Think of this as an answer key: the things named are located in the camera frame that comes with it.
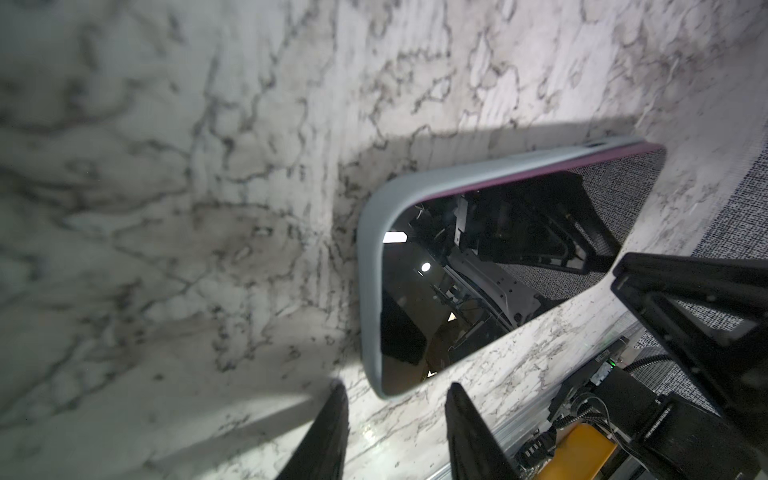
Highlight black phone front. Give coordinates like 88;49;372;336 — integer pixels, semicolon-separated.
379;142;668;397

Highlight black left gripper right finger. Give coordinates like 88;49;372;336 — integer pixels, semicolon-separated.
445;382;519;480

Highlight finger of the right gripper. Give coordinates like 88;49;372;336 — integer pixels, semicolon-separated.
611;253;767;444

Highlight light blue phone case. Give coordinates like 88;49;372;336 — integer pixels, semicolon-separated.
356;136;668;401

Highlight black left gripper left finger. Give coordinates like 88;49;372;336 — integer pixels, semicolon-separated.
276;383;349;480

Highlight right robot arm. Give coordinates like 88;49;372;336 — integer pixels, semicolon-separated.
514;253;767;479

